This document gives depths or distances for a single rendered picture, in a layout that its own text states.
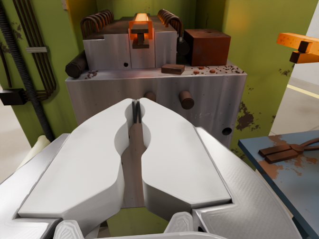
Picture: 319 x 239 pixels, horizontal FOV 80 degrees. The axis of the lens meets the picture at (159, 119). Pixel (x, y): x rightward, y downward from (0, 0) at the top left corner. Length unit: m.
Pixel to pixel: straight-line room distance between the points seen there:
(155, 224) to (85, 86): 0.56
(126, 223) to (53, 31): 0.65
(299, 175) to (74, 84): 0.53
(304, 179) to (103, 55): 0.52
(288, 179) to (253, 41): 0.39
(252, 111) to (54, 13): 0.69
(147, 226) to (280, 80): 0.69
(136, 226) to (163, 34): 0.64
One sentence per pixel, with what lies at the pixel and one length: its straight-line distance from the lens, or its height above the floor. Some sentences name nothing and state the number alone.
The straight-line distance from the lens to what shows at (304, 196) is 0.51.
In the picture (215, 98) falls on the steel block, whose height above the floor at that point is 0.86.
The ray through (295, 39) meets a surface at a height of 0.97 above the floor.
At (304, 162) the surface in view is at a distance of 0.60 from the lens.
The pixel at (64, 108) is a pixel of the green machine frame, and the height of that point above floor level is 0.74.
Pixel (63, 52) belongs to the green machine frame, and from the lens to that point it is 0.64.
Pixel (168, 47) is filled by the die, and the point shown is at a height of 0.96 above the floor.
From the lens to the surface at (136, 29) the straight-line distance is 0.34.
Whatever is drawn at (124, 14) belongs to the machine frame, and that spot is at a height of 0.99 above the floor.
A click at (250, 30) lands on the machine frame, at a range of 0.66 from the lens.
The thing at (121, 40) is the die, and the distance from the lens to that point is 0.45.
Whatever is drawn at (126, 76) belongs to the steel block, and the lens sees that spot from 0.42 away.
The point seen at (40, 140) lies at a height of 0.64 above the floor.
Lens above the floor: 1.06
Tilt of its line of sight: 33 degrees down
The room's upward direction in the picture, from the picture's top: 1 degrees counter-clockwise
